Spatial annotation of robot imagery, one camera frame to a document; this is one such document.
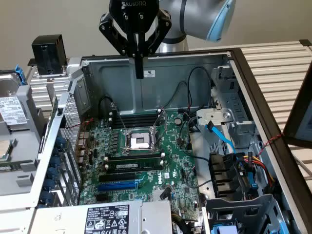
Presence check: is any long black expansion slot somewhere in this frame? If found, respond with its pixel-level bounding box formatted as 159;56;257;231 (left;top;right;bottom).
98;172;137;183

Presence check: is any green RAM stick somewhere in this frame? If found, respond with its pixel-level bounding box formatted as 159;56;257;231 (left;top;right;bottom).
0;159;34;173

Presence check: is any thin locking lever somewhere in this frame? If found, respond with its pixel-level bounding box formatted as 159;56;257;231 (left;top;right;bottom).
113;103;128;132
120;146;156;154

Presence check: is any empty black RAM slot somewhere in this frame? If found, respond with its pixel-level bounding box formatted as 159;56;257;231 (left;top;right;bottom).
110;114;159;122
111;121;159;129
104;152;164;162

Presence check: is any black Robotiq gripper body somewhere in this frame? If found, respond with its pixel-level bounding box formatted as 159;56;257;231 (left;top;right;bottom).
108;0;159;34

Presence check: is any silver metal drive bay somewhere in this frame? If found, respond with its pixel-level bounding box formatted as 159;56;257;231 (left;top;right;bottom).
196;65;259;152

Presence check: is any silver chipset heatsink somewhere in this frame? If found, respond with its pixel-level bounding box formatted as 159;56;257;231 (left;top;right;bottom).
150;189;172;202

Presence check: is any blue plastic disk carrier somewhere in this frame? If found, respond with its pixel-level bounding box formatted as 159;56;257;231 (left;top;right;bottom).
211;225;239;234

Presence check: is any blue plastic latch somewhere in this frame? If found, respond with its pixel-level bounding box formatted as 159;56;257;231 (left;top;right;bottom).
248;170;259;190

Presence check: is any silver CPU chip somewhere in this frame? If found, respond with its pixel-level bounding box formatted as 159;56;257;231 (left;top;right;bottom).
0;140;12;162

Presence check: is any grey parts rack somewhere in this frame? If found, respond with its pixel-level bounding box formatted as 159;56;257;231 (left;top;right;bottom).
0;70;52;196

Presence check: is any open PC case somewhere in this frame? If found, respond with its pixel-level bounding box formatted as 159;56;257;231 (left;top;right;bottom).
29;47;312;234

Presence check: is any braided PSU cable bundle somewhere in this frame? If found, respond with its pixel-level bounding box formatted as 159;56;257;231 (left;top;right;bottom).
171;213;186;230

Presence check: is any silver socket cover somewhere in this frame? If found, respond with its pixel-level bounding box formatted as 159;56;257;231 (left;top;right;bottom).
151;109;169;147

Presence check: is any grey power supply with label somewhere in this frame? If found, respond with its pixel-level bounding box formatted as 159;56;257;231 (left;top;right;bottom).
29;199;174;234

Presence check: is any red black twisted wire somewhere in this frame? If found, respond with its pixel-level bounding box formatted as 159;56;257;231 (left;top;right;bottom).
259;133;285;156
65;117;95;157

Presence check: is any green Dell motherboard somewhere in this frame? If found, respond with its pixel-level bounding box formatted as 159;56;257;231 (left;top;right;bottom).
78;107;206;220

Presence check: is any thin grey metal rod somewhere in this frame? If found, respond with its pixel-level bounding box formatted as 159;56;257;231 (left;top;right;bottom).
293;156;312;176

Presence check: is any blue plastic disk bracket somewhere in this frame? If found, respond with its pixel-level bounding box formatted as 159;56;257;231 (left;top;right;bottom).
14;64;27;86

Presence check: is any dark framed panel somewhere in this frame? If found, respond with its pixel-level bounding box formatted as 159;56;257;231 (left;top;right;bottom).
283;59;312;149

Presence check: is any CPU socket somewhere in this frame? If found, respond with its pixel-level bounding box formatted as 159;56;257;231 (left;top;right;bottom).
120;128;159;156

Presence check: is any grey metal disk cage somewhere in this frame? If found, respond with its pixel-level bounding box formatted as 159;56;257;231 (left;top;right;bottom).
201;194;302;234

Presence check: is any thin black wire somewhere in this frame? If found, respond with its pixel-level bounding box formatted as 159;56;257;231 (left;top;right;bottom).
187;66;215;111
161;80;190;111
178;116;211;163
97;96;118;122
184;167;213;190

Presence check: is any hard disk with white label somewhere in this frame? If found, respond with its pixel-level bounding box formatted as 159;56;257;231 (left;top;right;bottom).
0;74;29;132

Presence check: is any black table end cap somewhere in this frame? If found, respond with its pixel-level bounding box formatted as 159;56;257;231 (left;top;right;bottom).
299;39;312;52

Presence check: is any black plastic fan shroud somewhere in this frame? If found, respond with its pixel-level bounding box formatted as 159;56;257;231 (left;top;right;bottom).
209;152;250;201

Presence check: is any coloured power wire bundle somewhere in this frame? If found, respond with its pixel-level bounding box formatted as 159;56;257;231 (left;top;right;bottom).
243;151;276;194

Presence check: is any silver USB port block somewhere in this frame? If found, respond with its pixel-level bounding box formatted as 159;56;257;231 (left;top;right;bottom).
77;145;89;165

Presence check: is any blue SATA wire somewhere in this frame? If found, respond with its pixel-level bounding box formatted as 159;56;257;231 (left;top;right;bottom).
205;123;237;156

